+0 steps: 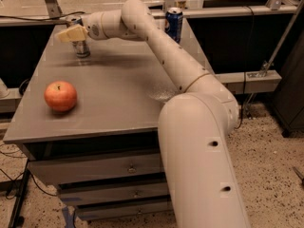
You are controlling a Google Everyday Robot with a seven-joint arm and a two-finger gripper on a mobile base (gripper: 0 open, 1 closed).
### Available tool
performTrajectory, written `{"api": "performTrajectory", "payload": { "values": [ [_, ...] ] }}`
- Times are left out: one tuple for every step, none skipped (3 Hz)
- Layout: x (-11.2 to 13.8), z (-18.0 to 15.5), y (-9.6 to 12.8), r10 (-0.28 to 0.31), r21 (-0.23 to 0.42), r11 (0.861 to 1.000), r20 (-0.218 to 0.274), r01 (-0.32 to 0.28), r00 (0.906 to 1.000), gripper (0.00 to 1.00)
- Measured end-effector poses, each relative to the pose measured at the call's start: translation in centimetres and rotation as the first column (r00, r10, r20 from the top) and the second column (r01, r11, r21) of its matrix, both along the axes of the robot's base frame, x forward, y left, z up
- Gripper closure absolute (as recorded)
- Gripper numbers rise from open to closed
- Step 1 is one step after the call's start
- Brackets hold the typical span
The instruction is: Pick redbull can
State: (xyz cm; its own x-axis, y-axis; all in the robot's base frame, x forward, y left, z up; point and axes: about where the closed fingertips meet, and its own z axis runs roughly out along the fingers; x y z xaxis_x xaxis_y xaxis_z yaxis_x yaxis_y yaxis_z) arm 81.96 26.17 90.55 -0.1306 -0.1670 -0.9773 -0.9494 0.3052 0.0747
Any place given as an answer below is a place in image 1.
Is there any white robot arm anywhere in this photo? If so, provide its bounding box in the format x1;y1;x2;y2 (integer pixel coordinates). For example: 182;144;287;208
56;0;251;228

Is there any blue pepsi can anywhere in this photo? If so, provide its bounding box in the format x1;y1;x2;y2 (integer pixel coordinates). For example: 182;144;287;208
164;7;183;43

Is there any black hanging cable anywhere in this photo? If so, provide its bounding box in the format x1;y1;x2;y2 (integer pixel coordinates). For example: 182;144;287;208
234;5;256;130

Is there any grey drawer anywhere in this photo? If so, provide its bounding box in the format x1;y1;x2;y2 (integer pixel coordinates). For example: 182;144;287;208
28;152;163;185
76;199;173;220
59;182;168;206

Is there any bottom grey drawer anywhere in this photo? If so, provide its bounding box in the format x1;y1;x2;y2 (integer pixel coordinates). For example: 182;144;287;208
76;199;173;220

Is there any red apple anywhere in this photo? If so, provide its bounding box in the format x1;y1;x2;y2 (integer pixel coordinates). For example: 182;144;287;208
44;81;77;112

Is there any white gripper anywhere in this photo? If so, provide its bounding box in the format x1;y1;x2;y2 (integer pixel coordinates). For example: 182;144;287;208
56;12;105;42

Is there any top grey drawer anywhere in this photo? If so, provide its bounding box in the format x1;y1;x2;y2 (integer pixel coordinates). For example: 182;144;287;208
28;152;163;185

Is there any black floor stand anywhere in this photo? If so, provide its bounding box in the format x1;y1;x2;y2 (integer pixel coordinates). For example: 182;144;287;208
8;168;29;228

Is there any grey metal rail frame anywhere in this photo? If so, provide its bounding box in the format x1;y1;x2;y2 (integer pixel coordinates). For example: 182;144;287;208
0;5;296;27

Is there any middle grey drawer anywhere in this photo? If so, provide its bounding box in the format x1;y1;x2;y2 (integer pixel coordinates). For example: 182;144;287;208
59;182;168;206

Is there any redbull can silver blue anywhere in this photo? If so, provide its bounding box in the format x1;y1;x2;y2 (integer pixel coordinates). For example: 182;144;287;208
66;15;91;59

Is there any grey drawer cabinet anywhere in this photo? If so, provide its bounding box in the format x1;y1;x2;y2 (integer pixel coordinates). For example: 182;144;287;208
4;38;178;210

